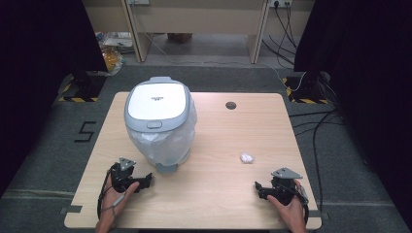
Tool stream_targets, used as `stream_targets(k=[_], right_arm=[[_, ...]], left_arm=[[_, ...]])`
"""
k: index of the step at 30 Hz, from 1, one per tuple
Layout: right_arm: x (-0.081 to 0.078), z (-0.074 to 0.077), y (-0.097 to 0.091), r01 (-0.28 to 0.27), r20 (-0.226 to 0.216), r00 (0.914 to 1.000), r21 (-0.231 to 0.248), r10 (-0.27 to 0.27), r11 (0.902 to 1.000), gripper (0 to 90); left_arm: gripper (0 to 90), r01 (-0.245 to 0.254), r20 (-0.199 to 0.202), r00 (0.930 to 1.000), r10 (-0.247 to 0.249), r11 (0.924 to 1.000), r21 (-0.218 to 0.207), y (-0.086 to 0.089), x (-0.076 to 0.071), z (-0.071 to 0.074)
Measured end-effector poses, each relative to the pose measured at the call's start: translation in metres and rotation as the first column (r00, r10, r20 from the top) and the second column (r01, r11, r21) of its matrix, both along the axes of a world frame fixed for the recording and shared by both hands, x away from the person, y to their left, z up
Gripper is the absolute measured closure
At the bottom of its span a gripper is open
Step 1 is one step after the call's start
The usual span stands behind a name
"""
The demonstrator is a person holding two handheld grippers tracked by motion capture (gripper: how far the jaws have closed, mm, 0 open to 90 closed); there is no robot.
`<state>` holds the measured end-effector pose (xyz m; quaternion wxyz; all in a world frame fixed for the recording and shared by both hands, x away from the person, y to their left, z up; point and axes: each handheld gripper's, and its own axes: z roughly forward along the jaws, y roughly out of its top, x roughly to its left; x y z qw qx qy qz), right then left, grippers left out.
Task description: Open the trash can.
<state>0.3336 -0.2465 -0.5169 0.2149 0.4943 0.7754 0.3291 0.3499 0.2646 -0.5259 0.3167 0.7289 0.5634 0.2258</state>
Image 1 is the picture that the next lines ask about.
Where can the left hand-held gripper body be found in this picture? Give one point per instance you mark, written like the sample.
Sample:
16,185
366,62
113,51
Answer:
121,178

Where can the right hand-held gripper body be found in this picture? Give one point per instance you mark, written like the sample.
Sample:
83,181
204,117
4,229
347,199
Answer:
284,189

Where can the white paper ball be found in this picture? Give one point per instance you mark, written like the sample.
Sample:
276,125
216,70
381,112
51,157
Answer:
246,158

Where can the grey trash can white lid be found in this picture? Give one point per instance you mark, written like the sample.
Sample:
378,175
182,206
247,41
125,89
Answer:
157,100

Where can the person's left hand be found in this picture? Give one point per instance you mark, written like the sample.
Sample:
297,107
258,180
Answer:
113,202

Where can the person's right hand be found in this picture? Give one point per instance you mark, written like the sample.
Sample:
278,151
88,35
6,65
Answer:
293,213

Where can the clear plastic bin liner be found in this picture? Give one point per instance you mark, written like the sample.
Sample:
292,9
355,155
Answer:
173,145

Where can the black stand base hazard tape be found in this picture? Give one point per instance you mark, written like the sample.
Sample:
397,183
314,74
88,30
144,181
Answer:
306,89
85,87

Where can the clear bag with yellow contents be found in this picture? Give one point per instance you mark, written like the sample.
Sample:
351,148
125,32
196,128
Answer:
111,56

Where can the black curtain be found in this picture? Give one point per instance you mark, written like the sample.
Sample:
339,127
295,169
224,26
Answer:
372,64
32,64

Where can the beige wooden desk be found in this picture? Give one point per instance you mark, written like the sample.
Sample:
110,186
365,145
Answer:
200,16

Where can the white wall power outlet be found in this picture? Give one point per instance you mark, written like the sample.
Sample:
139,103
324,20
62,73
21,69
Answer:
280,2

